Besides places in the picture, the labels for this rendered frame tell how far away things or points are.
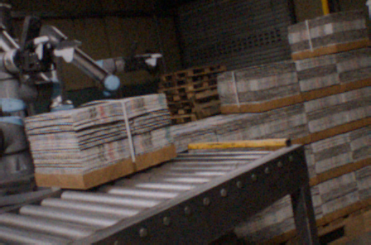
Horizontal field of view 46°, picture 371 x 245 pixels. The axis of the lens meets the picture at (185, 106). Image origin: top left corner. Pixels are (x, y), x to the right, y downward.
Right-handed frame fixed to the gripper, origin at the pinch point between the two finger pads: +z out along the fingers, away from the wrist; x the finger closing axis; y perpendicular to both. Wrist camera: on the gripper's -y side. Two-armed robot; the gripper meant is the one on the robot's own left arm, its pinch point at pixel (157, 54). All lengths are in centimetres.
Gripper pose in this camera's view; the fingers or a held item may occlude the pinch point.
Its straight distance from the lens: 246.8
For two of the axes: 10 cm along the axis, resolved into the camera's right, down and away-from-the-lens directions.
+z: 9.4, -1.9, 2.7
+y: 1.4, 9.7, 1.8
